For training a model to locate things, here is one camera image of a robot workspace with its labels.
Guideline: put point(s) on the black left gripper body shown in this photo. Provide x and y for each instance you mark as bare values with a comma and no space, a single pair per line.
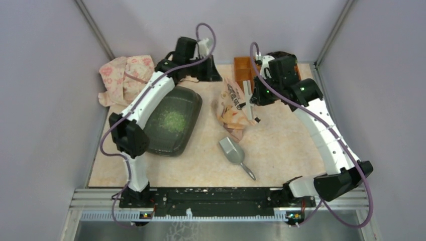
195,70

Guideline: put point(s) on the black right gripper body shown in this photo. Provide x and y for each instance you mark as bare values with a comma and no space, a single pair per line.
264,95

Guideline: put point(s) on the pink cat litter bag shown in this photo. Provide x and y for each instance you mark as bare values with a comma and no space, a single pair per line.
230,110

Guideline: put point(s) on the grey metal litter scoop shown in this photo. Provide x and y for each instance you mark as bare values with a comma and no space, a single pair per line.
235,154

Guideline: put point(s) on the dark grey litter box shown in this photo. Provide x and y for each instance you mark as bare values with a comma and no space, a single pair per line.
162,142

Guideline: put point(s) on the grey bag sealing clip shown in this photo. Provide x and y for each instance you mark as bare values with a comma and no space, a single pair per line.
249,107

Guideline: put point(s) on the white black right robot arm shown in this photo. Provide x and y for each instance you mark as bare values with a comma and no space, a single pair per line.
281,78

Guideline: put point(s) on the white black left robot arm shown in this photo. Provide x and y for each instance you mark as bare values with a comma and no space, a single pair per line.
192,58

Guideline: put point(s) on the green litter granules pile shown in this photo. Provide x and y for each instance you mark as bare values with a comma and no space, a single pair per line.
172,121

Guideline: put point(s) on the orange wooden compartment organizer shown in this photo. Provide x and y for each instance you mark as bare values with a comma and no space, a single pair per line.
243,70

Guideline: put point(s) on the pink floral cloth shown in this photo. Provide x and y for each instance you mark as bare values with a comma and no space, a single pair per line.
124,78

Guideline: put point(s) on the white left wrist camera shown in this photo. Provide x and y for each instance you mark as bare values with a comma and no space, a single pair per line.
204,47

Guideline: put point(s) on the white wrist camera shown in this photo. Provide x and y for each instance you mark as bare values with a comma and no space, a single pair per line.
262,62
204,47

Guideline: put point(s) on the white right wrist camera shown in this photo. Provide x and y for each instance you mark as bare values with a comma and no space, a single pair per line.
262,62

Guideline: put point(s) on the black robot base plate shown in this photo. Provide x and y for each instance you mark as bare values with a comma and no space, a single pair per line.
213,201

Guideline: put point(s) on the aluminium front frame rail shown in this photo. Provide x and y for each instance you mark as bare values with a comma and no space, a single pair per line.
102,204

